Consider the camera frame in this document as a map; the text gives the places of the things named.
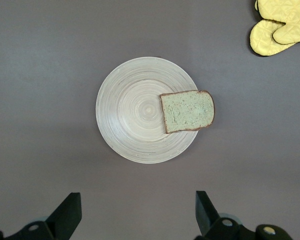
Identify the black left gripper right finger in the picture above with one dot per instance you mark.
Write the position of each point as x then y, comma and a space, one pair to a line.
207, 215

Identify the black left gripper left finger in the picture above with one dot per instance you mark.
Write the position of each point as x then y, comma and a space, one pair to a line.
65, 217

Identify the slice of brown-crust bread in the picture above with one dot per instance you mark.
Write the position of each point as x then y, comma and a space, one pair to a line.
187, 111

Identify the round pale wooden plate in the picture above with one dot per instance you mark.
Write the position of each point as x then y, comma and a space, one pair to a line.
140, 112

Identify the yellow quilted oven mitt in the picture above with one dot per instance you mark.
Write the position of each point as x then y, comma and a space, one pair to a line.
290, 30
262, 40

